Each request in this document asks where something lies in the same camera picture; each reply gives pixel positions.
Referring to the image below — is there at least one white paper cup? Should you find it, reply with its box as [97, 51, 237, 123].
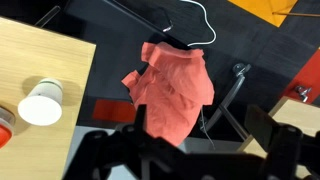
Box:
[18, 78, 63, 126]

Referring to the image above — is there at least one red crumpled cloth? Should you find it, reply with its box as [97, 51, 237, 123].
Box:
[122, 42, 214, 146]

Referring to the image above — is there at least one yellow floor mat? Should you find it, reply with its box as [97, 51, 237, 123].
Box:
[228, 0, 298, 27]

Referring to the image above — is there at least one white cable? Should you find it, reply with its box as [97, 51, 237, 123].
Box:
[179, 0, 218, 48]

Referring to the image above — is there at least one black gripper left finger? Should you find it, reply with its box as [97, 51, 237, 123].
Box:
[116, 104, 153, 150]

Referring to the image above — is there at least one grey chair base leg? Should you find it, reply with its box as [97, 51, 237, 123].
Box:
[199, 63, 251, 140]

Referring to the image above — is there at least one red lidded container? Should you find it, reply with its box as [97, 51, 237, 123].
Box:
[0, 106, 16, 148]

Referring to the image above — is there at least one metal caster wheel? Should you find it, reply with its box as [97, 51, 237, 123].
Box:
[295, 86, 312, 102]

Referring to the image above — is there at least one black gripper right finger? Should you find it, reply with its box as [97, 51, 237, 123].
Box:
[245, 105, 302, 157]

